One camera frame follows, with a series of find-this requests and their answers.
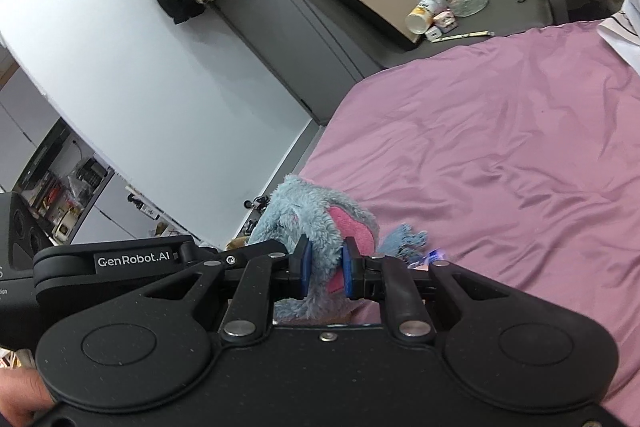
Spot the white tipped-over container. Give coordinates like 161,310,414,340
406,0,447,35

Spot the grey-blue plush toy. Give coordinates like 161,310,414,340
248,174,380,324

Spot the pink bed sheet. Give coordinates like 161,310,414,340
302,22,639,426

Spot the dark grey wardrobe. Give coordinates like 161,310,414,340
209,0,386,128

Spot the white crumpled clothes pile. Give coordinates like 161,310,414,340
597,0,640,74

